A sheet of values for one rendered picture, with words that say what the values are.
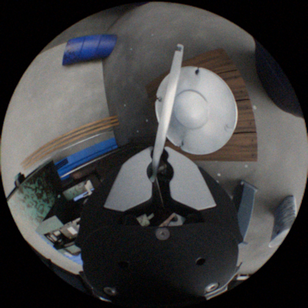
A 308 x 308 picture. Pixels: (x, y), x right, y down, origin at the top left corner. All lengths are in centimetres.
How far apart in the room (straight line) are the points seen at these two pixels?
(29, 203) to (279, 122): 128
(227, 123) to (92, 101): 193
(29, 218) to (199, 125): 76
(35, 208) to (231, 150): 79
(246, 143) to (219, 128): 10
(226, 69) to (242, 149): 25
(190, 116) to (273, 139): 58
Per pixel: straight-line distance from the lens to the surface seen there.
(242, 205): 68
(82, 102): 198
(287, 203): 103
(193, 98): 33
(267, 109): 72
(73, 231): 89
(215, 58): 38
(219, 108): 31
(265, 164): 78
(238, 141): 35
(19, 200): 56
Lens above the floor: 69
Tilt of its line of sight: 36 degrees down
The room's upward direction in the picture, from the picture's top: 118 degrees counter-clockwise
